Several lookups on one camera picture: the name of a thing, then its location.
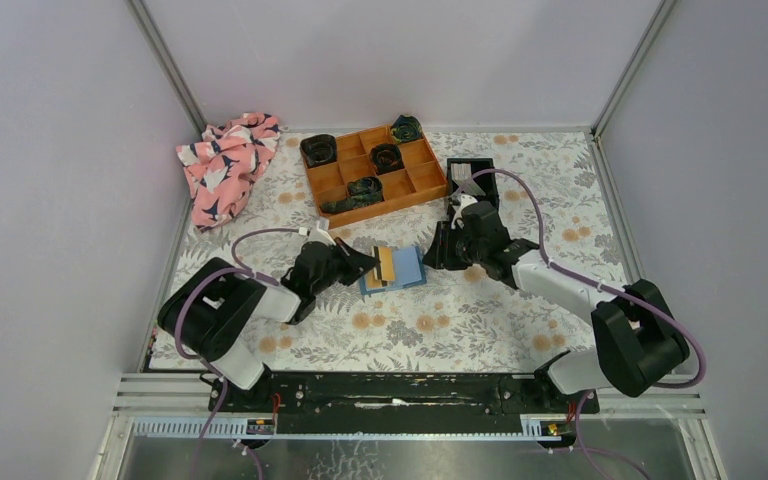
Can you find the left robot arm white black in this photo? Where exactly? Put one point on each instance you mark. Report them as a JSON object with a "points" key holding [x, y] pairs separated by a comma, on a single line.
{"points": [[207, 315]]}

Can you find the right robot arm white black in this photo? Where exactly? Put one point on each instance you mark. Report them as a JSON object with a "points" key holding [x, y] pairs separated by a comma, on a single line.
{"points": [[634, 346]]}

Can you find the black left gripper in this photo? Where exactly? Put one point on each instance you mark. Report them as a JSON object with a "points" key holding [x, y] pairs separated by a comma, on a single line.
{"points": [[356, 263]]}

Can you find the floral table mat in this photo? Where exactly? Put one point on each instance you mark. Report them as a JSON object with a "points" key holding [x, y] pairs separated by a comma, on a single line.
{"points": [[458, 320]]}

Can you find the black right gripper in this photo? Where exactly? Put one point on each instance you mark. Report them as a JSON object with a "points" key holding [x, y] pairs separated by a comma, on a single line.
{"points": [[439, 254]]}

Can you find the rolled green tie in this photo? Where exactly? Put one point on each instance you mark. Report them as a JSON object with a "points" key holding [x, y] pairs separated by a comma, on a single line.
{"points": [[361, 193], [406, 129]]}

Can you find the rolled green tie top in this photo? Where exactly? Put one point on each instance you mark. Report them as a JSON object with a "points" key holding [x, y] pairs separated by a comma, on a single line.
{"points": [[406, 129]]}

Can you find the pink patterned cloth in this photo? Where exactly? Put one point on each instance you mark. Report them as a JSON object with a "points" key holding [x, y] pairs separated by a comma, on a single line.
{"points": [[224, 165]]}

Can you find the rolled dark tie centre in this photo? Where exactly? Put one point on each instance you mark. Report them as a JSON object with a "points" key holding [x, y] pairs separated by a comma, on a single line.
{"points": [[386, 158]]}

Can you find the rolled dark tie far left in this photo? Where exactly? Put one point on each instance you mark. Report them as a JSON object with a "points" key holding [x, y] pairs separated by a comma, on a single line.
{"points": [[319, 150]]}

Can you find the rolled green tie front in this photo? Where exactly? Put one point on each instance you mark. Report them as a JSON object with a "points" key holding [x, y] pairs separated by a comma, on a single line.
{"points": [[361, 193]]}

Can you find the wooden compartment tray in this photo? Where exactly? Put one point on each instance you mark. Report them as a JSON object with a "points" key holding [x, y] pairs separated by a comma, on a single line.
{"points": [[421, 180]]}

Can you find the rolled dark tie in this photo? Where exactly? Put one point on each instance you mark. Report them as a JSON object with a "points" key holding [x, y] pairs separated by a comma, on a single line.
{"points": [[319, 150], [386, 158]]}

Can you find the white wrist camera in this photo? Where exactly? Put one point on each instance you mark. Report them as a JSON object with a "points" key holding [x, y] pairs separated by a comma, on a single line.
{"points": [[460, 201], [320, 233]]}

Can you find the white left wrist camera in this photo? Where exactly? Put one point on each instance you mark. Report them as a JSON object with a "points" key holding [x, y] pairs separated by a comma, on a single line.
{"points": [[320, 233]]}

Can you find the stack of cards in box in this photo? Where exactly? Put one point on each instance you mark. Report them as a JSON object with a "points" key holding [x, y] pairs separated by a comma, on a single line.
{"points": [[461, 175]]}

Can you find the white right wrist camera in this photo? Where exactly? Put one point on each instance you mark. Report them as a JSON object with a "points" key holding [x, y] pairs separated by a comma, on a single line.
{"points": [[460, 201]]}

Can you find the aluminium front rail frame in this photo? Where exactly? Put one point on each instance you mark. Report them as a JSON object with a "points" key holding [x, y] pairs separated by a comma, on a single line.
{"points": [[177, 398]]}

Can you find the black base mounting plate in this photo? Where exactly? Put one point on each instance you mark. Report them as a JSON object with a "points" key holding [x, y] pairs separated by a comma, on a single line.
{"points": [[344, 403]]}

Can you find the black card box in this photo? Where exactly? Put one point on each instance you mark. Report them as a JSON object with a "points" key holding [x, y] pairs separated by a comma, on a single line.
{"points": [[486, 182]]}

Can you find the blue leather card holder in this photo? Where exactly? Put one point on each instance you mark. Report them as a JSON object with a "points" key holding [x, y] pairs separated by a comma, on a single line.
{"points": [[410, 271]]}

